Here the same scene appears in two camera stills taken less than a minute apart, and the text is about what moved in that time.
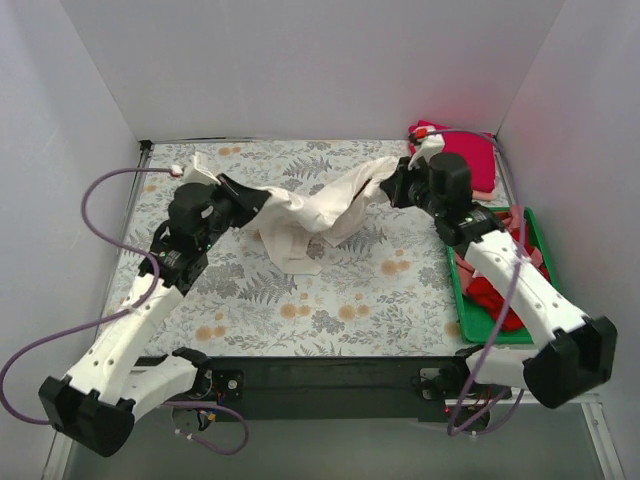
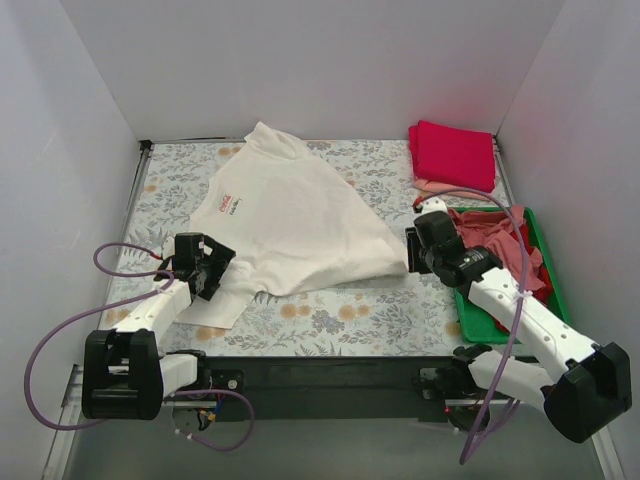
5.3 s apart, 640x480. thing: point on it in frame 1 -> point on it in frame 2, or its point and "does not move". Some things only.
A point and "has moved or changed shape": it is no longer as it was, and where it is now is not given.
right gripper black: [401, 182] -> [413, 251]
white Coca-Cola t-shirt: [297, 223] has moved or changed shape
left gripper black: [233, 201] -> [210, 273]
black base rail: [339, 388] does not move
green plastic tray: [477, 321] does not move
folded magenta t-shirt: [476, 146] does not move
